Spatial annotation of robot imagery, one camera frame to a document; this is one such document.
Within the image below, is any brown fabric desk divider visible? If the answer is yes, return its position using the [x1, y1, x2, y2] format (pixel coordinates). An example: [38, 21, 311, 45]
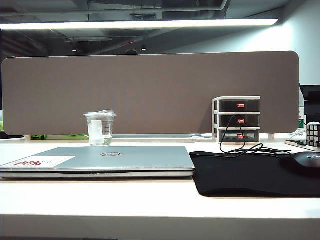
[1, 51, 301, 136]

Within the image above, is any dark translucent drawer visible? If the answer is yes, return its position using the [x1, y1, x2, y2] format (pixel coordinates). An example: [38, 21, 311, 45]
[218, 114, 259, 128]
[218, 99, 259, 112]
[218, 129, 259, 143]

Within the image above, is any metal rail under divider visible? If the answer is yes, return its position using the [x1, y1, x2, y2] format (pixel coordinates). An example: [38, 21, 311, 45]
[111, 133, 194, 140]

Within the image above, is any black computer mouse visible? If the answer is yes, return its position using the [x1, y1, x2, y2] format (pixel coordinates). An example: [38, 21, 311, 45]
[278, 151, 320, 176]

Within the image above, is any clear bottle with green label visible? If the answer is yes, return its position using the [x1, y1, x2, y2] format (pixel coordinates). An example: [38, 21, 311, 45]
[297, 89, 307, 131]

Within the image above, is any black mouse pad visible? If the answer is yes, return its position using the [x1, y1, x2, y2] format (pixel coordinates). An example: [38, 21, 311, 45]
[189, 149, 320, 199]

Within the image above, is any long ceiling light strip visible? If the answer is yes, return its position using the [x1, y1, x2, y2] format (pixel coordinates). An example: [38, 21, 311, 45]
[0, 18, 279, 31]

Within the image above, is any green cable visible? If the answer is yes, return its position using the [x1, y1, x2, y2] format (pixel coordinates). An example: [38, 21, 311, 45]
[30, 133, 91, 140]

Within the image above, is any Rubik's cube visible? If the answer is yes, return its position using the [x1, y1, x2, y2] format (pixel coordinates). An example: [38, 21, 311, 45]
[306, 121, 320, 147]

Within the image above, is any white red sticker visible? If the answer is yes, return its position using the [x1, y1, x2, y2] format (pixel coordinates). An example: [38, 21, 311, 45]
[1, 155, 77, 169]

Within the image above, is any clear plastic coffee cup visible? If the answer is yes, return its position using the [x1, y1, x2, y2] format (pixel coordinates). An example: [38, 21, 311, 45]
[83, 109, 118, 147]

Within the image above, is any white drawer organizer frame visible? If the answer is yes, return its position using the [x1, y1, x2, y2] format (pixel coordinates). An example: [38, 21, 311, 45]
[212, 95, 261, 145]

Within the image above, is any thin black cable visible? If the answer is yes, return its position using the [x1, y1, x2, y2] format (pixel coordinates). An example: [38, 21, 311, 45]
[219, 115, 292, 159]

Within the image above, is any silver Dell laptop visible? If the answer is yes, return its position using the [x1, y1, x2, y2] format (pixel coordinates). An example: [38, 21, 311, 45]
[0, 145, 196, 179]

